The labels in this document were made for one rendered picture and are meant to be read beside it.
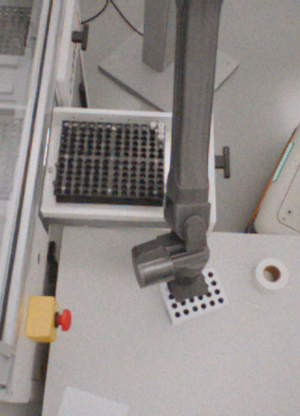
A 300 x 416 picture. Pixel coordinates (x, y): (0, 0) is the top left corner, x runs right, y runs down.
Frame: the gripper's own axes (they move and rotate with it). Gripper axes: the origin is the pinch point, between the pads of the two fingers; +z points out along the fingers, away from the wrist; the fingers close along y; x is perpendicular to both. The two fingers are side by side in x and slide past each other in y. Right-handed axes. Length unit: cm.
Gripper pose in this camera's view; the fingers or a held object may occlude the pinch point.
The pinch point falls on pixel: (177, 284)
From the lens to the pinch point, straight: 94.1
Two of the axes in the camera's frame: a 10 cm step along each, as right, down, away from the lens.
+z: -0.8, 4.2, 9.1
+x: 9.5, -2.4, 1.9
